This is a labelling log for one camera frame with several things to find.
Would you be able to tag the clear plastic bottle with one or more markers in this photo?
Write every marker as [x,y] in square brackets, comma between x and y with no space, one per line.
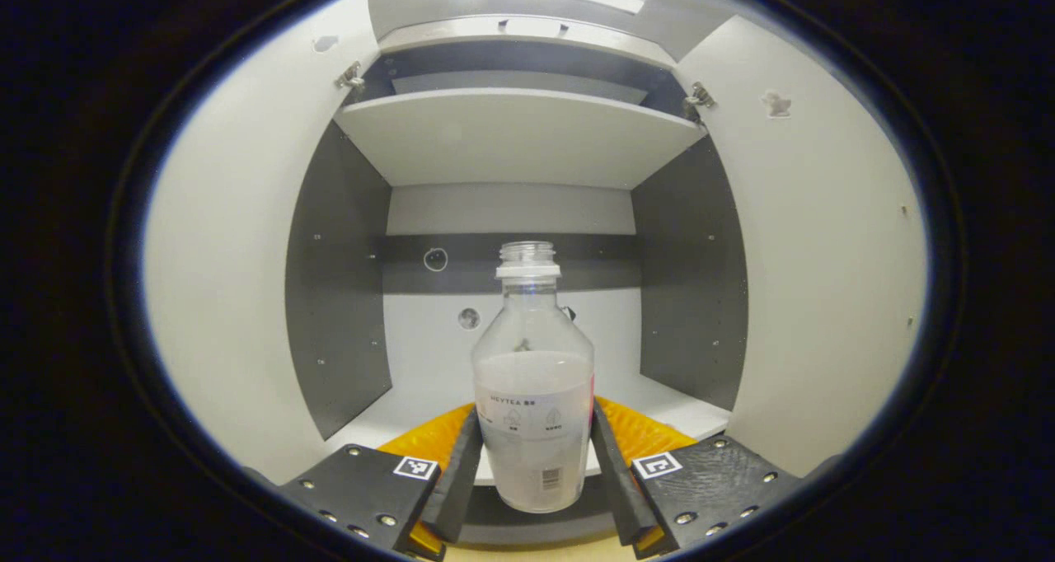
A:
[534,397]

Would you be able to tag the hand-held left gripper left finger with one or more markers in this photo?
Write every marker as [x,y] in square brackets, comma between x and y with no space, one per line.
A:
[457,480]

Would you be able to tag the grey cabinet shelf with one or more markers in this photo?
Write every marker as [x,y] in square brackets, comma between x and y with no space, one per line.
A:
[519,138]

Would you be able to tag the metal door hinge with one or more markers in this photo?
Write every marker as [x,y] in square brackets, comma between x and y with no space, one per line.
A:
[351,77]
[699,100]

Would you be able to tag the grey cabinet door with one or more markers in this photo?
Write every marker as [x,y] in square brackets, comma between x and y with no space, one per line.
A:
[824,282]
[231,257]

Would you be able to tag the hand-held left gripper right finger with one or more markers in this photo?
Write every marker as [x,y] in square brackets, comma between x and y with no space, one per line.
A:
[614,480]

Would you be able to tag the grey cabinet drawer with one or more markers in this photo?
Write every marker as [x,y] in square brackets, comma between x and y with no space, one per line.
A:
[527,30]

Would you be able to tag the grey cabinet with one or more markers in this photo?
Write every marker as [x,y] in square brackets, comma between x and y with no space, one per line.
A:
[346,298]

